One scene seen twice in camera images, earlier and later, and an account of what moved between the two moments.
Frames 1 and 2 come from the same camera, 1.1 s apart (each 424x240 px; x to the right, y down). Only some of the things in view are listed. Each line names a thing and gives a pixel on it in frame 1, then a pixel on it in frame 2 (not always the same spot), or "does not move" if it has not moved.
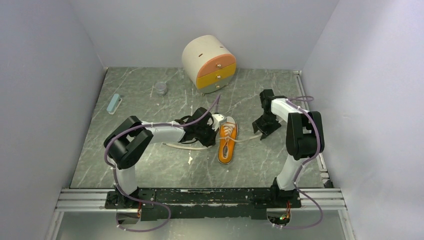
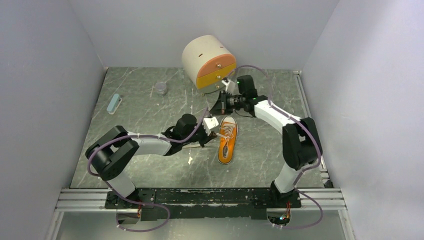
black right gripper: x=266 y=130 to x=221 y=107
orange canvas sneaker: x=228 y=135 does not move
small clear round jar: x=161 y=88 does not move
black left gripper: x=211 y=138 does not move
